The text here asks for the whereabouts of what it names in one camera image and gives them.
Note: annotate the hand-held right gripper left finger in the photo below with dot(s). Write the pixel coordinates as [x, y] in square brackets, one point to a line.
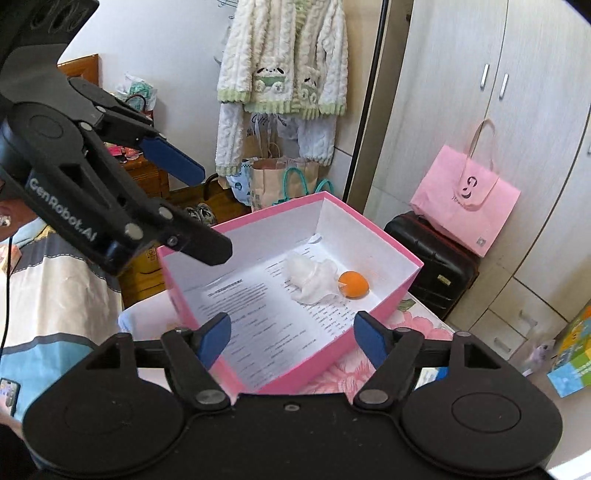
[216, 339]

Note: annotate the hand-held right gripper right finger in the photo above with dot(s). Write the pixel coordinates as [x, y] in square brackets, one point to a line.
[369, 341]

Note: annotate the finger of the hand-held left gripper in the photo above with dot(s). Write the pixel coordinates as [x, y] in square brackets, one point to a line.
[203, 244]
[173, 159]

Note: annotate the pink cardboard box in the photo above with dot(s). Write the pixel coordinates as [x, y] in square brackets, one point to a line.
[392, 258]

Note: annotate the purple plush toy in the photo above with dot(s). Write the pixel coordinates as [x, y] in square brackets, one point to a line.
[538, 355]

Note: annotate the grey sneaker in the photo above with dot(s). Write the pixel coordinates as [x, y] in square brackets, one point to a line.
[194, 213]
[207, 214]

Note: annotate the wooden cabinet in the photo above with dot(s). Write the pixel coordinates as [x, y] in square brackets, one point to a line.
[147, 182]

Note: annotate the floral tablecloth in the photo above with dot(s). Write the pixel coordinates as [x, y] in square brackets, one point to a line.
[415, 323]

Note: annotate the pink trinket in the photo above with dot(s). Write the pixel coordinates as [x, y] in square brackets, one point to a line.
[121, 152]

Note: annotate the printed paper sheet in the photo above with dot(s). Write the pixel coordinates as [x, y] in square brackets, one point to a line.
[272, 323]

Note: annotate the orange ball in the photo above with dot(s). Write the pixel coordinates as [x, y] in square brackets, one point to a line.
[353, 284]

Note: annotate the pale fluffy pajama pants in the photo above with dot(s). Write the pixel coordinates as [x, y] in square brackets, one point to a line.
[231, 138]

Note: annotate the yellow printed box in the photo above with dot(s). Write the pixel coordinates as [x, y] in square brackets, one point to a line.
[147, 272]

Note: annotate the white printed plastic bag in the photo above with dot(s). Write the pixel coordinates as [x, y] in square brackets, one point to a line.
[240, 184]

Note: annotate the white and green plastic bag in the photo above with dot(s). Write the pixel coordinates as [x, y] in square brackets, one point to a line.
[138, 87]

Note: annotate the brown paper bag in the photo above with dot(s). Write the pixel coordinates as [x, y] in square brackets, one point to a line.
[270, 177]

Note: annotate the black suitcase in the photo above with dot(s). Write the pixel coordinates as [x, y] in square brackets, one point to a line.
[434, 272]

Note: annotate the person's striped shirt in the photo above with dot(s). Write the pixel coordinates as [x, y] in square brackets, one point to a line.
[60, 295]

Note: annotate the white fluffy pajama jacket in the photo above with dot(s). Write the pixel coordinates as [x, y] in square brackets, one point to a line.
[277, 46]

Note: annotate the pink shopping bag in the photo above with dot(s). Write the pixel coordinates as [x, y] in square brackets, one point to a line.
[457, 203]

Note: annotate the colourful hanging bag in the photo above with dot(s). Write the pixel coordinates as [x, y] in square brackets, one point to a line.
[575, 360]

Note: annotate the smartphone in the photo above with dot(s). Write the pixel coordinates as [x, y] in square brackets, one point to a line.
[9, 394]

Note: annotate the white wardrobe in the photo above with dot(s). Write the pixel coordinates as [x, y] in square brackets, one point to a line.
[531, 161]

